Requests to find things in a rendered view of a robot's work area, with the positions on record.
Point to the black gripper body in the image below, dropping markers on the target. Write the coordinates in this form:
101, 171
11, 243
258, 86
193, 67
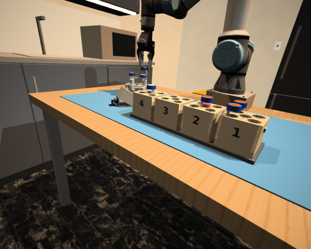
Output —
150, 42

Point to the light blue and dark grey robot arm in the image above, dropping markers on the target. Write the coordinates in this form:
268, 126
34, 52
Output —
233, 52

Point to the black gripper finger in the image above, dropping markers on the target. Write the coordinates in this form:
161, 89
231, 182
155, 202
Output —
150, 57
140, 55

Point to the light blue bench mat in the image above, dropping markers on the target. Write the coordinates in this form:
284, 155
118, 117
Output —
282, 168

